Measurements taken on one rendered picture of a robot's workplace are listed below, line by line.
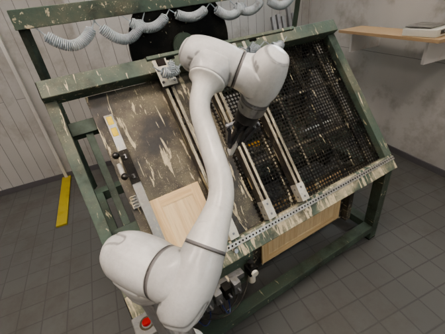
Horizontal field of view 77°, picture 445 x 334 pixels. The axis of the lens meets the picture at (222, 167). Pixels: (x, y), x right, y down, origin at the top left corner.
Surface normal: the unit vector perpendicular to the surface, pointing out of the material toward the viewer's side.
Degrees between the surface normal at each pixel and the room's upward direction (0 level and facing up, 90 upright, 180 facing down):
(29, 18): 90
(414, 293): 0
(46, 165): 90
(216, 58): 54
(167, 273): 35
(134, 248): 8
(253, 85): 103
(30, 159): 90
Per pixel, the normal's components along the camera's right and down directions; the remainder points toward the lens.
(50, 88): 0.33, -0.20
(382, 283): -0.11, -0.84
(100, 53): 0.39, 0.46
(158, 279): -0.30, -0.31
